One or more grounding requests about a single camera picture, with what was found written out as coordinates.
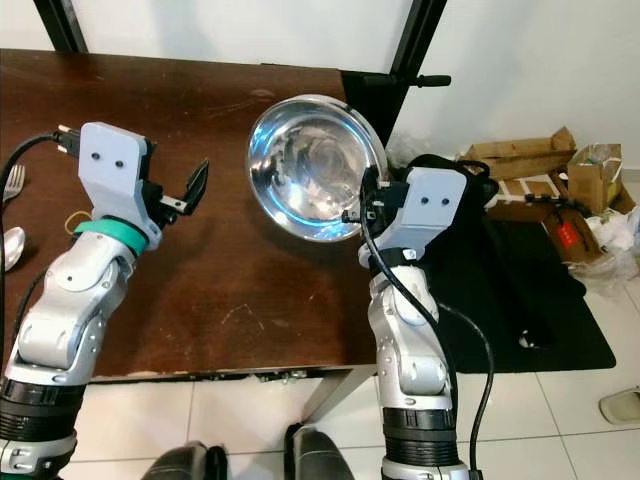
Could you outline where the shiny steel bowl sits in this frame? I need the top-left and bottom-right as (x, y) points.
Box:
(246, 94), (389, 245)

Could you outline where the flat brown cardboard box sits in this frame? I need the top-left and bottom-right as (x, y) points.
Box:
(464, 126), (579, 197)

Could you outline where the silver metal fork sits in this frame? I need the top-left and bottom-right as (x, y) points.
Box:
(2, 164), (28, 207)

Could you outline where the black floor mat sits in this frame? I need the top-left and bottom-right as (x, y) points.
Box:
(399, 154), (617, 375)

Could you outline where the silver metal spoon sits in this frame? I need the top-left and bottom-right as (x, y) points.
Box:
(0, 226), (28, 274)

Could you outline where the cardboard box with red label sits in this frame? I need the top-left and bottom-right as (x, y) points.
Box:
(489, 194), (612, 267)

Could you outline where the grey metal table leg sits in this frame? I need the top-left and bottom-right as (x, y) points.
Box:
(299, 364), (372, 422)

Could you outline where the brown paper bag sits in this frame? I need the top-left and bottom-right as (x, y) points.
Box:
(566, 142), (637, 217)

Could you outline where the robot left leg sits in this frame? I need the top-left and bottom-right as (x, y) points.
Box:
(139, 439), (230, 480)

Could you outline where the robot leg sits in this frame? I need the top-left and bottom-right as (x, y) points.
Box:
(139, 439), (230, 480)
(281, 424), (357, 480)

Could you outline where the robot right leg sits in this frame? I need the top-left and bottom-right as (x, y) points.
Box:
(281, 424), (357, 480)

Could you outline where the beige slipper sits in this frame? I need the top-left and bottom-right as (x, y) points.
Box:
(597, 387), (640, 427)

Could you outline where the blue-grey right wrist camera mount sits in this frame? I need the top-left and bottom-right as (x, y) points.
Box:
(379, 166), (470, 254)

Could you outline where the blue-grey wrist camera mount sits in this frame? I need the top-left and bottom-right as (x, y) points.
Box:
(77, 121), (154, 252)
(379, 166), (470, 254)

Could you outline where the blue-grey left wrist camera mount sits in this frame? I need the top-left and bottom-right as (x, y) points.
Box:
(77, 121), (154, 252)

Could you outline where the black clamp handle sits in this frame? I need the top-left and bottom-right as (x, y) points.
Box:
(344, 69), (454, 93)

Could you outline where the black frame post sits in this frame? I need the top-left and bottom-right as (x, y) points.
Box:
(32, 0), (90, 54)
(358, 0), (450, 143)

